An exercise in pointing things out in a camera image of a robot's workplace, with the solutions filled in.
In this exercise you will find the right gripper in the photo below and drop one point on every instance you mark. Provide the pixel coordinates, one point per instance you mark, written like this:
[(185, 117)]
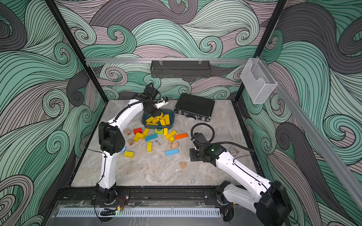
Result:
[(193, 157)]

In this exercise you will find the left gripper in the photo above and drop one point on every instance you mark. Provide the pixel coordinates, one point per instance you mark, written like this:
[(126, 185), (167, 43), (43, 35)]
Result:
[(158, 113)]

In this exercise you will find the yellow long block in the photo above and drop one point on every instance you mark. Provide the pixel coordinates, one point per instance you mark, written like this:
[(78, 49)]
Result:
[(163, 123), (171, 134), (167, 120)]

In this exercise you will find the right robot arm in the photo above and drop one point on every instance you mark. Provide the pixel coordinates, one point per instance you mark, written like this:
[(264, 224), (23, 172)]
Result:
[(268, 200)]

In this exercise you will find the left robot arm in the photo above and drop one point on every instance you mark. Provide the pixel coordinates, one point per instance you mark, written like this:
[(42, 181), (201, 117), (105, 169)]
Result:
[(112, 141)]

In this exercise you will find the teal plastic bin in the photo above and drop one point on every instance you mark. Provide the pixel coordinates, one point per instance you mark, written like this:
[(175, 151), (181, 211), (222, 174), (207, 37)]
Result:
[(155, 124)]

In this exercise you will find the orange long block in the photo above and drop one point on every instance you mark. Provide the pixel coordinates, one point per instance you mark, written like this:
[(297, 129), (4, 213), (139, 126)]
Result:
[(181, 136)]

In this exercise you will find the natural wood arch block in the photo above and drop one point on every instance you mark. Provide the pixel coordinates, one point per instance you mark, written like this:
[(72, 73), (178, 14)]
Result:
[(173, 145)]

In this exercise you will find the light blue long block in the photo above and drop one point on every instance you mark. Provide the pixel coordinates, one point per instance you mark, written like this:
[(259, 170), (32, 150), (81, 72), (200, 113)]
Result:
[(172, 152)]

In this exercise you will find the playing card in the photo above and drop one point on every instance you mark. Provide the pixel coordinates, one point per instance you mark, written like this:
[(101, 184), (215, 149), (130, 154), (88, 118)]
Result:
[(233, 151)]

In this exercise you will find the yellow block beside red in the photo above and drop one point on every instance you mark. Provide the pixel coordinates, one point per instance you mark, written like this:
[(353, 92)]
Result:
[(145, 132)]

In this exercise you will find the green arch block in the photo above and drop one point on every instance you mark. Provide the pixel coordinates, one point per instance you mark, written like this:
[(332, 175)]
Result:
[(160, 132)]

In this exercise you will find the yellow small cube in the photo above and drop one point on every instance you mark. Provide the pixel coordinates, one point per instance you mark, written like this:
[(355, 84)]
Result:
[(171, 139)]

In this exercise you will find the teal long block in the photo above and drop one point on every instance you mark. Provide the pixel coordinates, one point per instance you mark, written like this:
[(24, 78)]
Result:
[(151, 137)]

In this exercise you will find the yellow arch block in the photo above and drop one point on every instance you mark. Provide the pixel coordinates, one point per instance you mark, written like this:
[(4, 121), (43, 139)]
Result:
[(138, 137)]

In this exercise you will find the lettered wood cube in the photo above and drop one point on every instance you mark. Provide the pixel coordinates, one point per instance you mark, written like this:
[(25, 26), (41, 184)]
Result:
[(130, 142), (127, 132)]

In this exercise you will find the black hard case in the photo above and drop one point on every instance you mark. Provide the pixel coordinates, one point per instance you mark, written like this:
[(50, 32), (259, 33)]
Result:
[(194, 107)]

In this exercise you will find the clear acrylic holder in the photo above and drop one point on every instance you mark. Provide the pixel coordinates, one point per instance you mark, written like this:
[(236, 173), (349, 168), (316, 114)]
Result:
[(258, 80)]

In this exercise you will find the black wall tray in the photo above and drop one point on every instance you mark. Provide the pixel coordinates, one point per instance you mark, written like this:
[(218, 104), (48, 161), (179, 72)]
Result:
[(180, 69)]

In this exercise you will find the white slotted cable duct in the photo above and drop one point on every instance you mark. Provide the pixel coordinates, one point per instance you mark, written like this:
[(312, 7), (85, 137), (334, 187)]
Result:
[(140, 212)]

